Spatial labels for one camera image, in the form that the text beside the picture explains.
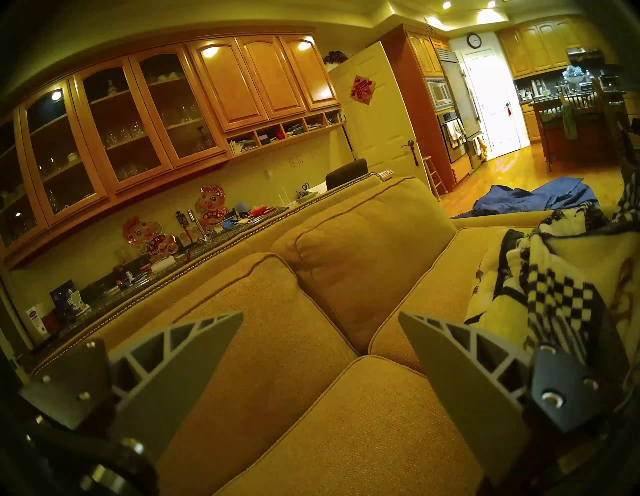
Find wooden kitchen cabinets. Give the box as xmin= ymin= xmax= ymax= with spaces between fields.
xmin=497 ymin=17 xmax=601 ymax=78

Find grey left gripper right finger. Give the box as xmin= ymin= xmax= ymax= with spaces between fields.
xmin=398 ymin=311 xmax=614 ymax=482

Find steel refrigerator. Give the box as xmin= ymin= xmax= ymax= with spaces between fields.
xmin=440 ymin=49 xmax=483 ymax=141

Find printed scripture fleece blanket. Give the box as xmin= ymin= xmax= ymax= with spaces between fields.
xmin=465 ymin=172 xmax=640 ymax=401

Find wooden wall cabinets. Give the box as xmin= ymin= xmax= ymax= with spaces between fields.
xmin=0 ymin=32 xmax=346 ymax=268

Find white lotion bottle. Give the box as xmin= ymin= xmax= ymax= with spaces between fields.
xmin=26 ymin=306 xmax=49 ymax=338

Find cream panel door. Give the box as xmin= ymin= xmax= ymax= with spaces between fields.
xmin=328 ymin=41 xmax=431 ymax=187

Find black office chair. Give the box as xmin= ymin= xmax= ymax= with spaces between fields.
xmin=325 ymin=158 xmax=369 ymax=191

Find yellow loveseat sofa frame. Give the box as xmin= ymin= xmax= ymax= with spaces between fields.
xmin=30 ymin=172 xmax=616 ymax=381

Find yellow sofa seat cushion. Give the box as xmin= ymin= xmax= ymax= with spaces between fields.
xmin=369 ymin=227 xmax=536 ymax=373
xmin=215 ymin=355 xmax=486 ymax=496

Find wooden stool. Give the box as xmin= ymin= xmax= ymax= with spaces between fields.
xmin=422 ymin=156 xmax=448 ymax=201

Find green hanging towel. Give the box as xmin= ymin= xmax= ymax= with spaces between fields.
xmin=560 ymin=95 xmax=579 ymax=141

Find dark blue carton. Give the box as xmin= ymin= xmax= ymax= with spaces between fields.
xmin=50 ymin=280 xmax=78 ymax=316

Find crumpled dark blue cloth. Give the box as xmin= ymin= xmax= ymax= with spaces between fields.
xmin=452 ymin=176 xmax=601 ymax=219

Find steel microwave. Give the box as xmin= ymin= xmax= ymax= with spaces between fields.
xmin=425 ymin=77 xmax=455 ymax=112

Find dark wooden bar counter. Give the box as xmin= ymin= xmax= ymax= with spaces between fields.
xmin=530 ymin=90 xmax=626 ymax=168

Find white kitchen exit door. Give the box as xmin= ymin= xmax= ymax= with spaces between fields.
xmin=462 ymin=47 xmax=531 ymax=158

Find steel wall oven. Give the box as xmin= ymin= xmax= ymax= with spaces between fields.
xmin=437 ymin=110 xmax=473 ymax=163

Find wooden counter with stone top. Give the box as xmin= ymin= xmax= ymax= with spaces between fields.
xmin=20 ymin=205 xmax=291 ymax=361

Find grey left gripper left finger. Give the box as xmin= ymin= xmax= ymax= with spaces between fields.
xmin=20 ymin=311 xmax=245 ymax=461

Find red diamond door sign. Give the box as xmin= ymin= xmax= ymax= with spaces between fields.
xmin=350 ymin=75 xmax=377 ymax=106

